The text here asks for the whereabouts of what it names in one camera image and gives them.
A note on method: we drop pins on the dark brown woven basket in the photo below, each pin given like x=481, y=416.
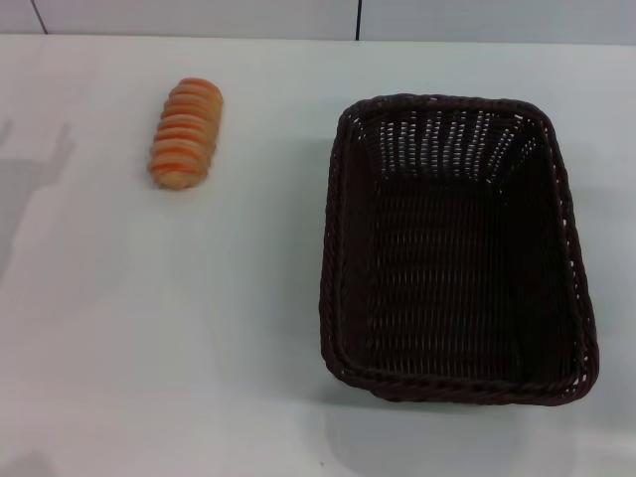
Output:
x=447, y=258

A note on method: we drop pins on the orange striped bread loaf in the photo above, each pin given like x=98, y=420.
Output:
x=185, y=134

